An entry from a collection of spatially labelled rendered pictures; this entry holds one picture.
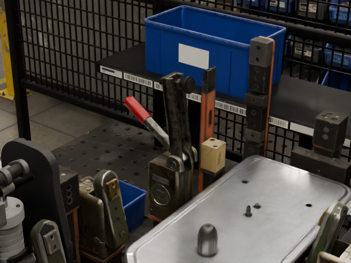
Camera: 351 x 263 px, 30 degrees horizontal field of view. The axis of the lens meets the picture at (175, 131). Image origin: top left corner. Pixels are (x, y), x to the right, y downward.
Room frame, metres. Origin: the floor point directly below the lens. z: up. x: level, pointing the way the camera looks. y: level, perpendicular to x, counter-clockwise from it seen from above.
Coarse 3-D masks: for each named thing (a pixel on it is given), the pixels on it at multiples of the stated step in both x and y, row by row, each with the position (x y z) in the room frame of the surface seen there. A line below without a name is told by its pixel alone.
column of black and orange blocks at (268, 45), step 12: (252, 48) 1.27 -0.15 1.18; (264, 48) 1.25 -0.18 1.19; (252, 60) 1.27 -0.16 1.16; (264, 60) 1.25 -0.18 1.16; (252, 72) 1.27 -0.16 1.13; (264, 72) 1.25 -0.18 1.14; (252, 84) 1.27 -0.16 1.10; (264, 84) 1.25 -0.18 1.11; (252, 96) 1.26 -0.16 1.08; (264, 96) 1.26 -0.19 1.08; (252, 108) 1.27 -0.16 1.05; (264, 108) 1.25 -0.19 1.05; (252, 120) 1.26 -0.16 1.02; (264, 120) 1.26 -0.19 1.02; (252, 132) 1.26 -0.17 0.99; (264, 132) 1.27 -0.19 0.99; (252, 144) 1.26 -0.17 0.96; (264, 144) 1.27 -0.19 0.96; (264, 156) 1.27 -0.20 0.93
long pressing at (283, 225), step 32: (256, 160) 1.12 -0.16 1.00; (224, 192) 1.00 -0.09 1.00; (256, 192) 1.01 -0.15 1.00; (288, 192) 1.01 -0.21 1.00; (320, 192) 1.01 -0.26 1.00; (160, 224) 0.90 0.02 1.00; (192, 224) 0.90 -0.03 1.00; (224, 224) 0.90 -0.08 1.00; (256, 224) 0.90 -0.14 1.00; (288, 224) 0.91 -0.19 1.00; (128, 256) 0.81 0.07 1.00; (160, 256) 0.82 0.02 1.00; (192, 256) 0.82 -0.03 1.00; (224, 256) 0.82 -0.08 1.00; (256, 256) 0.82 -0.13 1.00; (288, 256) 0.82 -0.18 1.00
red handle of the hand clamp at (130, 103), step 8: (128, 96) 1.09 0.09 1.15; (128, 104) 1.07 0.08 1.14; (136, 104) 1.07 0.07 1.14; (136, 112) 1.06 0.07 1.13; (144, 112) 1.06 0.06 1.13; (144, 120) 1.05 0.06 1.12; (152, 120) 1.06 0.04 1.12; (152, 128) 1.05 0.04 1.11; (160, 128) 1.05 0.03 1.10; (160, 136) 1.04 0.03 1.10; (168, 144) 1.03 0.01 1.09; (184, 160) 1.01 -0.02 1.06
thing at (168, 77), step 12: (168, 84) 1.01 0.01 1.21; (180, 84) 1.01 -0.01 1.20; (192, 84) 1.01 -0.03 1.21; (168, 96) 1.01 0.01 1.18; (180, 96) 1.03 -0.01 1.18; (168, 108) 1.01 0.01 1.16; (180, 108) 1.03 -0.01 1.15; (168, 120) 1.01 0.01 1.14; (180, 120) 1.03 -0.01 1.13; (168, 132) 1.01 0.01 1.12; (180, 132) 1.02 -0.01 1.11; (180, 144) 1.00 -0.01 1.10; (180, 156) 1.00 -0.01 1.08; (192, 156) 1.02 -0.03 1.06
